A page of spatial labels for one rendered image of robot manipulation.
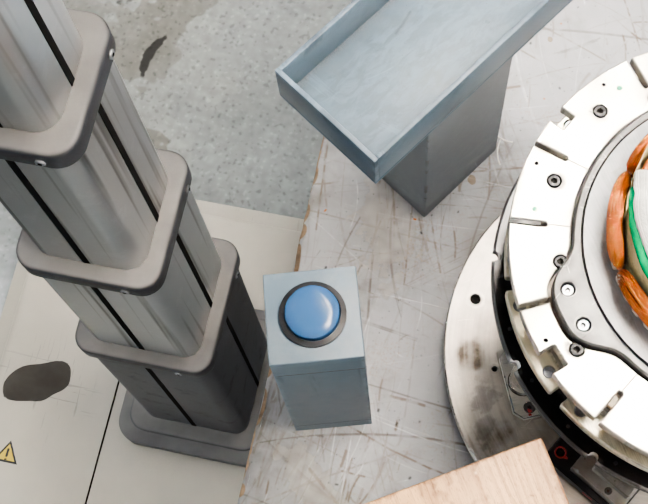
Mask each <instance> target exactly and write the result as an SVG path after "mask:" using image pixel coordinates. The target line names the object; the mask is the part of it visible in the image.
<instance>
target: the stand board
mask: <svg viewBox="0 0 648 504"><path fill-rule="evenodd" d="M365 504H569V501H568V499H567V497H566V494H565V492H564V490H563V487H562V485H561V483H560V480H559V478H558V476H557V473H556V471H555V468H554V466H553V464H552V461H551V459H550V457H549V454H548V452H547V450H546V447H545V445H544V443H543V440H542V439H541V438H538V439H535V440H532V441H530V442H527V443H524V444H522V445H519V446H516V447H514V448H511V449H508V450H506V451H503V452H500V453H498V454H495V455H492V456H490V457H487V458H485V459H482V460H479V461H477V462H474V463H471V464H469V465H466V466H463V467H461V468H458V469H455V470H453V471H450V472H447V473H445V474H442V475H439V476H437V477H434V478H431V479H429V480H426V481H423V482H421V483H418V484H415V485H413V486H410V487H407V488H405V489H402V490H399V491H397V492H394V493H392V494H389V495H386V496H384V497H381V498H378V499H376V500H373V501H370V502H368V503H365Z"/></svg>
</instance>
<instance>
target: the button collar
mask: <svg viewBox="0 0 648 504"><path fill-rule="evenodd" d="M310 285H315V286H321V287H323V288H325V289H327V290H329V291H331V292H332V294H333V295H334V296H335V298H337V301H338V303H340V304H339V306H340V307H341V308H340V309H341V320H340V323H339V325H338V327H337V329H336V330H335V331H334V332H333V333H332V334H331V335H330V336H328V337H327V338H325V339H322V340H319V341H305V340H301V339H299V338H297V337H296V336H294V335H293V334H292V333H291V332H290V331H289V329H288V327H287V325H286V324H285V321H284V313H285V312H284V309H285V308H284V307H285V305H286V303H287V301H288V298H289V297H290V296H291V295H292V294H293V293H294V292H295V291H296V290H298V289H300V288H302V287H305V286H310ZM346 319H347V310H346V305H345V302H344V300H343V298H342V296H341V295H340V294H339V292H338V291H337V290H336V289H334V288H333V287H331V286H330V285H328V284H325V283H322V282H316V281H310V282H304V283H301V284H299V285H297V286H295V287H293V288H292V289H291V290H290V291H289V292H288V293H287V294H286V295H285V296H284V298H283V300H282V302H281V304H280V307H279V322H280V325H281V328H282V330H283V332H284V334H285V335H286V336H287V337H288V338H289V339H290V340H291V341H292V342H294V343H295V344H297V345H299V346H302V347H306V348H318V347H322V346H325V345H328V344H329V343H331V342H333V341H334V340H335V339H336V338H337V337H338V336H339V335H340V334H341V332H342V331H343V329H344V327H345V324H346Z"/></svg>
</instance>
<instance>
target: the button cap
mask: <svg viewBox="0 0 648 504"><path fill-rule="evenodd" d="M285 319H286V322H287V325H288V327H289V328H290V330H291V331H292V332H293V333H294V334H295V335H296V336H298V337H299V338H301V339H304V340H309V341H315V340H320V339H323V338H325V337H327V336H329V335H330V334H331V333H332V332H333V331H334V330H335V328H336V327H337V325H338V322H339V319H340V309H339V304H338V301H337V299H336V298H335V296H334V295H333V294H332V293H331V292H330V291H329V290H327V289H325V288H323V287H321V286H315V285H310V286H305V287H302V288H300V289H298V290H296V291H295V292H294V293H293V294H292V295H291V296H290V297H289V299H288V301H287V303H286V306H285Z"/></svg>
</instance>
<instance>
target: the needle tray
mask: <svg viewBox="0 0 648 504"><path fill-rule="evenodd" d="M572 1H573V0H353V1H352V2H351V3H350V4H349V5H348V6H346V7H345V8H344V9H343V10H342V11H341V12H340V13H339V14H337V15H336V16H335V17H334V18H333V19H332V20H331V21H330V22H328V23H327V24H326V25H325V26H324V27H323V28H322V29H321V30H319V31H318V32H317V33H316V34H315V35H314V36H313V37H312V38H310V39H309V40H308V41H307V42H306V43H305V44H304V45H303V46H301V47H300V48H299V49H298V50H297V51H296V52H295V53H294V54H292V55H291V56H290V57H289V58H288V59H287V60H286V61H285V62H283V63H282V64H281V65H280V66H279V68H277V69H276V70H275V74H276V79H277V84H278V89H279V93H280V96H281V97H282V98H283V99H284V100H285V101H286V102H287V103H288V104H289V105H290V106H292V107H293V108H294V109H295V110H296V111H297V112H298V113H299V114H300V115H301V116H302V117H303V118H305V119H306V120H307V121H308V122H309V123H310V124H311V125H312V126H313V127H314V128H315V129H316V130H317V131H319V132H320V133H321V134H322V135H323V136H324V137H325V138H326V139H327V140H328V141H329V142H330V143H332V144H333V145H334V146H335V147H336V148H337V149H338V150H339V151H340V152H341V153H342V154H343V155H345V156H346V157H347V158H348V159H349V160H350V161H351V162H352V163H353V164H354V165H355V166H356V167H358V168H359V169H360V170H361V171H362V172H363V173H364V174H365V175H366V176H367V177H368V178H369V179H371V180H372V181H373V182H374V183H375V184H377V183H378V182H379V181H380V180H381V179H383V180H384V181H385V182H386V183H387V184H389V185H390V186H391V187H392V188H393V189H394V190H395V191H396V192H397V193H398V194H399V195H401V196H402V197H403V198H404V199H405V200H406V201H407V202H408V203H409V204H410V205H411V206H412V207H414V208H415V209H416V210H417V211H418V212H419V213H420V214H421V215H422V216H423V217H425V216H427V215H428V214H429V213H430V212H431V211H432V210H433V209H434V208H435V207H436V206H437V205H438V204H439V203H440V202H441V201H442V200H443V199H444V198H445V197H447V196H448V195H449V194H450V193H451V192H452V191H453V190H454V189H455V188H456V187H457V186H458V185H459V184H460V183H461V182H462V181H463V180H464V179H465V178H467V177H468V176H469V175H470V174H471V173H472V172H473V171H474V170H475V169H476V168H477V167H478V166H479V165H480V164H481V163H482V162H483V161H484V160H486V159H487V158H488V157H489V156H490V155H491V154H492V153H493V152H494V151H495V150H496V144H497V139H498V133H499V128H500V122H501V117H502V111H503V106H504V100H505V95H506V89H507V84H508V78H509V73H510V67H511V62H512V57H513V56H514V55H515V54H516V53H517V52H518V51H519V50H520V49H521V48H522V47H524V46H525V45H526V44H527V43H528V42H529V41H530V40H531V39H532V38H533V37H534V36H535V35H536V34H537V33H539V32H540V31H541V30H542V29H543V28H544V27H545V26H546V25H547V24H548V23H549V22H550V21H551V20H552V19H554V18H555V17H556V16H557V15H558V14H559V13H560V12H561V11H562V10H563V9H564V8H565V7H566V6H567V5H569V4H570V3H571V2H572Z"/></svg>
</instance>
